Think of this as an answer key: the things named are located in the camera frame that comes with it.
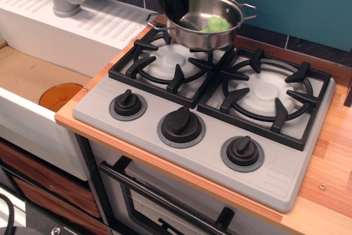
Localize steel pot with handles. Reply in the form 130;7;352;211
148;0;257;50

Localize black stove knob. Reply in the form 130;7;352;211
221;136;265;173
109;89;147;122
157;107;206;149

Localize toy oven door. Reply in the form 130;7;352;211
90;141;285;234

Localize black left burner grate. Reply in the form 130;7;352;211
108;29;235;109

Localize black burner grate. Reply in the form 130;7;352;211
197;46;336;151
108;29;235;109

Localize black middle stove knob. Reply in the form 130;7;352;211
157;107;206;149

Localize grey toy stove top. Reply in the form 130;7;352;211
71;22;337;214

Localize wooden drawer fronts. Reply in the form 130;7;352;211
1;139;110;234

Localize black cable bottom left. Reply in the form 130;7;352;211
0;193;16;235

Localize green toy broccoli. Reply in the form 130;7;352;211
200;17;230;32

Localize black right burner grate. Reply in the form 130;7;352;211
197;46;336;151

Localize black oven door handle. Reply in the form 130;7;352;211
98;156;235;234

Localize white toy sink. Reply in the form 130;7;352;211
1;0;150;181

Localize black right stove knob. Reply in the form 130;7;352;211
221;136;265;173

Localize orange plastic bowl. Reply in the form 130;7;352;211
39;83;83;112

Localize black left stove knob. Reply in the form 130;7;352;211
109;89;147;122

